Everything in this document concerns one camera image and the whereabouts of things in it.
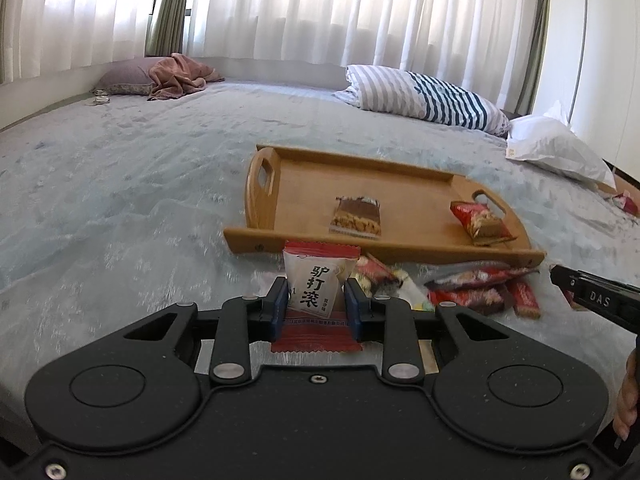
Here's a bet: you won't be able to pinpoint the white sheer curtain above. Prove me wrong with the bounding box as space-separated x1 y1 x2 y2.
0 0 168 86
185 0 547 77

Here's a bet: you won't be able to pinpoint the blue striped duvet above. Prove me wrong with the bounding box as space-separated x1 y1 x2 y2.
332 64 511 136

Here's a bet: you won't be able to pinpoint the large red biscuit packet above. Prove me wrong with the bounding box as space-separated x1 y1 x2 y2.
450 200 518 247

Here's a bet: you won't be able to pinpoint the large red snack bag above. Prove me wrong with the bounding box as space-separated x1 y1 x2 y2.
425 260 541 293

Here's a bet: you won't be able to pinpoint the dark red snack packet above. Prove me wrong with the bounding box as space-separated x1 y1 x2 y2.
427 285 516 316

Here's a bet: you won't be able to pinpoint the white snack packet red ends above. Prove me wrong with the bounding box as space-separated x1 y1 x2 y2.
270 240 362 356

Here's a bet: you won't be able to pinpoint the wooden tray with handles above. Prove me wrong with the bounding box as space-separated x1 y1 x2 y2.
223 144 547 266

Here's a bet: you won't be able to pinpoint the purple pillow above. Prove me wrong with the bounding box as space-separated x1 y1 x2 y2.
91 57 173 97

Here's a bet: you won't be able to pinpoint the light blue bedspread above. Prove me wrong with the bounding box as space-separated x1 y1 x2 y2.
0 80 640 411

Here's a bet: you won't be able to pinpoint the person's right hand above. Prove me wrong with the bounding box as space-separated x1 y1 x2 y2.
612 355 640 442

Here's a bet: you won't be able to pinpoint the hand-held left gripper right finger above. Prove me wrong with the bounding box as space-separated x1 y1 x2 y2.
343 278 512 387

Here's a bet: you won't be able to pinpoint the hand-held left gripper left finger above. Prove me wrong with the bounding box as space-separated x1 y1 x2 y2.
122 278 291 387

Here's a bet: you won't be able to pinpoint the small red packet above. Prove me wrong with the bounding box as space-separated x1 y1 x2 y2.
612 191 640 217

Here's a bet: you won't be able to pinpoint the wooden bed frame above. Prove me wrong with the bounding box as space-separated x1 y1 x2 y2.
600 159 640 197

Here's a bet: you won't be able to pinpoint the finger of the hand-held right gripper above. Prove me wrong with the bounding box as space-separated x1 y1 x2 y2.
549 264 640 335

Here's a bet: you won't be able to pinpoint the brown nut bar packet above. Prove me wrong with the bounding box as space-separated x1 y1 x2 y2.
329 196 383 237

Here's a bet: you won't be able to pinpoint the pink crumpled blanket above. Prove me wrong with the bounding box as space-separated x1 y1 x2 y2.
147 53 226 102

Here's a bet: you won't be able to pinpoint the green curtain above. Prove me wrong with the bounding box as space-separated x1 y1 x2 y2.
519 0 552 113
144 0 197 59

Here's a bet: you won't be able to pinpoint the white pillow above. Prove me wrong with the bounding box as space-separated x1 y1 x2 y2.
506 101 618 192

